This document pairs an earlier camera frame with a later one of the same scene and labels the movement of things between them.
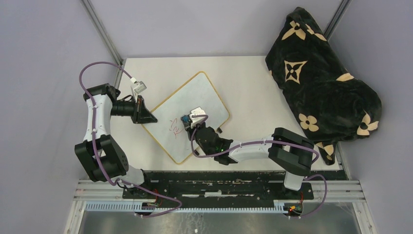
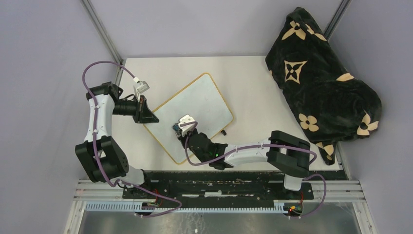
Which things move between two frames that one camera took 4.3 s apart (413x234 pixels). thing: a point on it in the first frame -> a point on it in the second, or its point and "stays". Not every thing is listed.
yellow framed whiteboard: (170, 132) stays
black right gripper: (189, 130) -> (182, 138)
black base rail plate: (215, 186) stays
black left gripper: (141, 115) stays
